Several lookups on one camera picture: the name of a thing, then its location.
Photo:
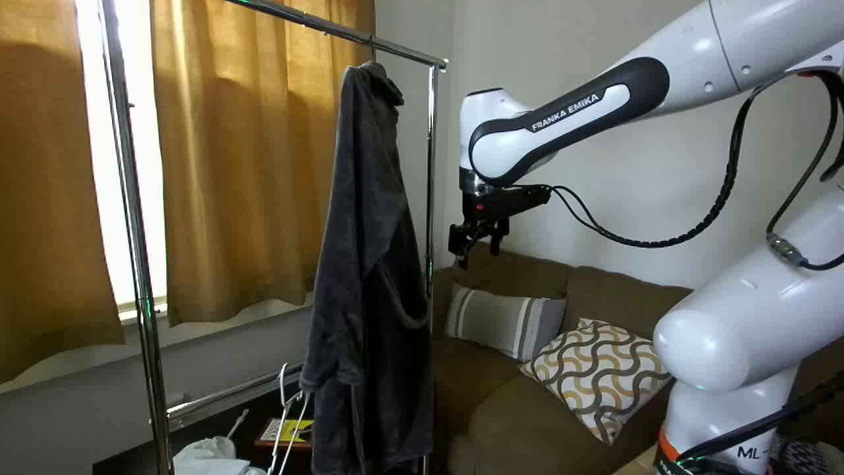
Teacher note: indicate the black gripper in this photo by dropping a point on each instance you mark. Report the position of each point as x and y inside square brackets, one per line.
[478, 228]

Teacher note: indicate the dark grey robe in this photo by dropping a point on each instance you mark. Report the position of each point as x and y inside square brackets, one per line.
[373, 290]

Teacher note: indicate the clothes hanger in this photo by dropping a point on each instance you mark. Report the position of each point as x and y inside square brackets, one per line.
[367, 63]

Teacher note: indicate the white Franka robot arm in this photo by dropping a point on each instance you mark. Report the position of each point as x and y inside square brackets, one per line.
[756, 325]

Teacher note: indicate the grey striped pillow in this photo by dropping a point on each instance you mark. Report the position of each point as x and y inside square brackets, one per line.
[504, 321]

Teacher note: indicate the olive brown sofa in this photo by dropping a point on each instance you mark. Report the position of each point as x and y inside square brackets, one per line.
[501, 413]

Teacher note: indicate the wavy patterned pillow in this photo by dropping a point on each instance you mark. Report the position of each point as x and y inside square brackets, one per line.
[596, 372]

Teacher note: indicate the mustard yellow curtain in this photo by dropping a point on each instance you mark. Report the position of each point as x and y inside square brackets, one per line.
[245, 168]
[48, 185]

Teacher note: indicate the yellow book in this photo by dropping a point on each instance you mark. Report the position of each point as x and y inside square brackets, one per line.
[286, 430]

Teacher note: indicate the black side table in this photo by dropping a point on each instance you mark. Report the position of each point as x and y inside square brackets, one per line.
[228, 424]

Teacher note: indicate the bright window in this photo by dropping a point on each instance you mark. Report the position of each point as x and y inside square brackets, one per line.
[151, 185]

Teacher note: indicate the white cloth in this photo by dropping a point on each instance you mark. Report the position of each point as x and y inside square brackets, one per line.
[206, 457]

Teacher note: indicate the metal clothes rack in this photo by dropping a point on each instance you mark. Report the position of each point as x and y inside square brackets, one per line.
[135, 228]

